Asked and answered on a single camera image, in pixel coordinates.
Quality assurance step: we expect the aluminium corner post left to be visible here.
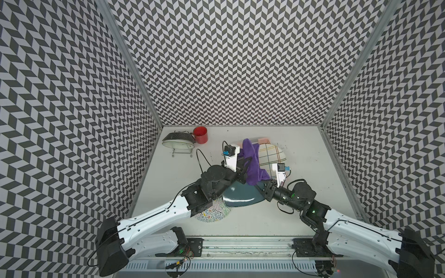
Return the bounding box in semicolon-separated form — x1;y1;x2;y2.
96;0;163;129

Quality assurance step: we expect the purple cloth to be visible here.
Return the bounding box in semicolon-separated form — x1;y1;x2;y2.
239;139;270;186

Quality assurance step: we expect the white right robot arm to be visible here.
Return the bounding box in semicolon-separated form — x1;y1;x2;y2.
256;179;435;278

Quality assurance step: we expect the aluminium corner post right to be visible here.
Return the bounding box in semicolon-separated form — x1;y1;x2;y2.
321;0;402;130

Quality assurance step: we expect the cream floral plate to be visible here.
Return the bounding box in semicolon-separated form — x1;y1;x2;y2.
162;139;195;149

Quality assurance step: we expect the red plastic cup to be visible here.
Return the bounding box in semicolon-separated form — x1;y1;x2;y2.
193;126;208;144

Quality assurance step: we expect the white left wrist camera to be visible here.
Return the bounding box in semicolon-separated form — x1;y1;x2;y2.
222;144;241;172

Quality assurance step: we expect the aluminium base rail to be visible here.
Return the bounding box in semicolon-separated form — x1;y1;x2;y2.
100;236;348;278

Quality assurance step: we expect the grey plate behind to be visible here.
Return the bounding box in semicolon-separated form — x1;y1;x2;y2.
163;132;195;142

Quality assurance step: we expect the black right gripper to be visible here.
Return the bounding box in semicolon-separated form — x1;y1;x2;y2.
251;177;304;212

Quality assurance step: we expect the plaid striped white plate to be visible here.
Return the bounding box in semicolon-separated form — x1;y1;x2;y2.
258;144;287;178

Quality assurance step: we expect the aluminium corner post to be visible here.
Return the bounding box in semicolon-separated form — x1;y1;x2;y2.
321;0;402;130
96;0;163;129

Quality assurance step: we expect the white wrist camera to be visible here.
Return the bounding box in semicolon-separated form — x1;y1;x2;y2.
222;144;241;172
272;163;292;188

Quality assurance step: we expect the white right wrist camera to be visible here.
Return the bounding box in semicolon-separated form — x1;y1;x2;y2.
272;163;292;188

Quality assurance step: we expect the colourful squiggle pattern plate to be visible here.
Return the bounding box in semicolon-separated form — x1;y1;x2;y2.
194;198;232;223

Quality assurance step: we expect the chrome wire plate stand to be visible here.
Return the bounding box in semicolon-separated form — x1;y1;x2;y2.
172;148;193;158

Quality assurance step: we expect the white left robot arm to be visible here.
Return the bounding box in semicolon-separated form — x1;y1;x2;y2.
95;158;251;278

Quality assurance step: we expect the pink perforated plastic basket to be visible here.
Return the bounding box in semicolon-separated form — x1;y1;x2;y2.
231;137;271;149

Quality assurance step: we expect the dark teal plate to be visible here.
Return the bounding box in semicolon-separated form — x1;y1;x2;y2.
222;181;265;207

